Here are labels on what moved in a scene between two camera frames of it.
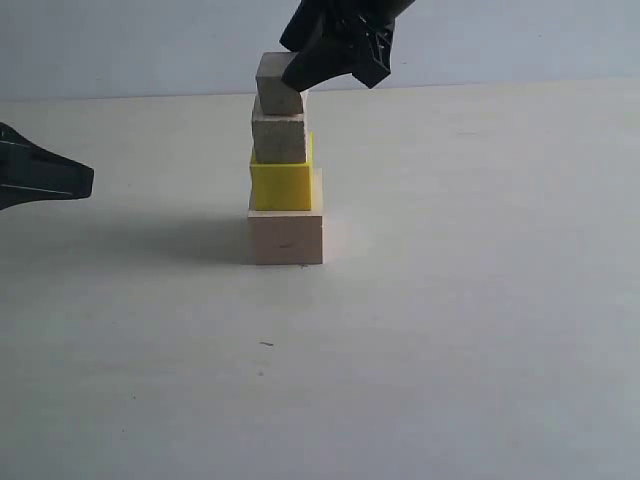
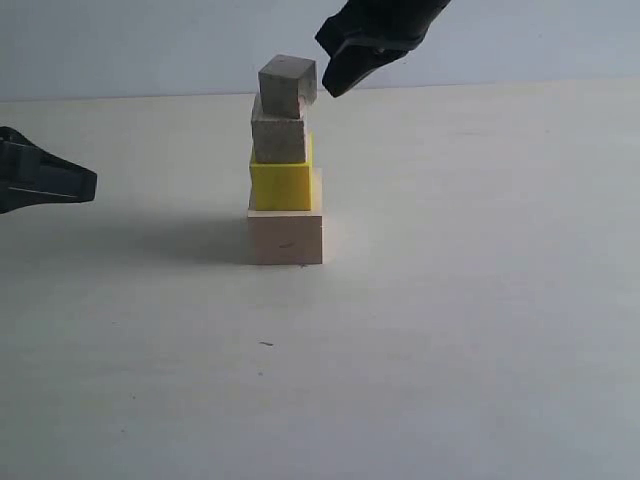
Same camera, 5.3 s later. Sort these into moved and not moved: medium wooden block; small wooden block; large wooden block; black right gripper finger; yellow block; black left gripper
Moved: black right gripper finger; small wooden block
Not moved: black left gripper; medium wooden block; yellow block; large wooden block
